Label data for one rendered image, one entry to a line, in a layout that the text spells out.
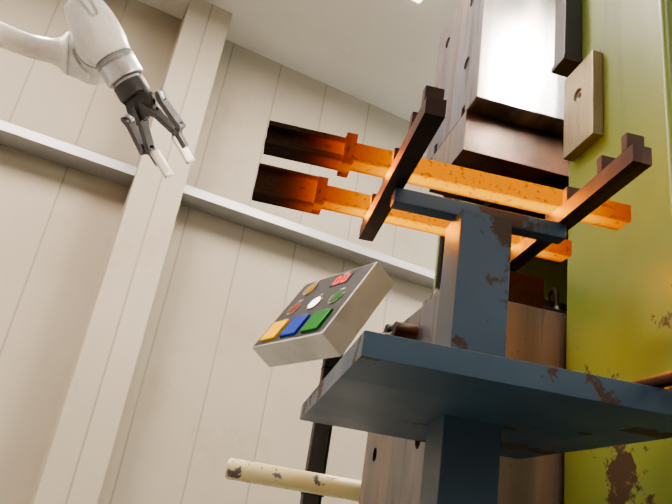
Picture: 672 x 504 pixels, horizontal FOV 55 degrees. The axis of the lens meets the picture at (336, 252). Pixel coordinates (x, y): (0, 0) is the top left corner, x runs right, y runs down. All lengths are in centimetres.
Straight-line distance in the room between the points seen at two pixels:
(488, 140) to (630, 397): 89
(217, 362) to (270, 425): 54
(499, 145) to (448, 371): 93
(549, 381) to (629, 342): 44
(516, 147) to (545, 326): 45
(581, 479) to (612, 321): 22
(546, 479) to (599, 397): 52
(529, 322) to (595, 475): 25
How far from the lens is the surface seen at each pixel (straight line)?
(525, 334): 106
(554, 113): 141
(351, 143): 74
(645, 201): 99
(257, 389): 433
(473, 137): 135
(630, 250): 98
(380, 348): 47
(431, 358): 48
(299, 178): 86
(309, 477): 150
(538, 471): 103
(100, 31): 158
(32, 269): 420
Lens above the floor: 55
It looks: 22 degrees up
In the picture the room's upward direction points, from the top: 9 degrees clockwise
